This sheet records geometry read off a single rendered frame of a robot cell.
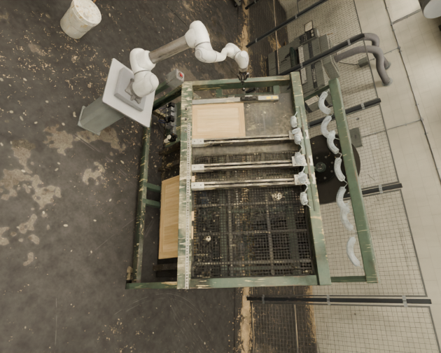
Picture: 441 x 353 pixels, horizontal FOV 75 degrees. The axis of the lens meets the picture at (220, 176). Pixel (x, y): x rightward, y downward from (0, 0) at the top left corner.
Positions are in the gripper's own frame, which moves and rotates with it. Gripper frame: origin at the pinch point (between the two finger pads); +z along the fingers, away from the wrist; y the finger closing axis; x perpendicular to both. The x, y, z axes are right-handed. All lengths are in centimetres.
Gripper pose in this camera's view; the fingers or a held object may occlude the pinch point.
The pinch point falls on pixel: (242, 82)
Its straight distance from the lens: 325.4
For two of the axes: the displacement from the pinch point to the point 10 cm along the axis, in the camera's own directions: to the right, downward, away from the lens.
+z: 0.5, 3.4, 9.4
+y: -10.0, 0.5, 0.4
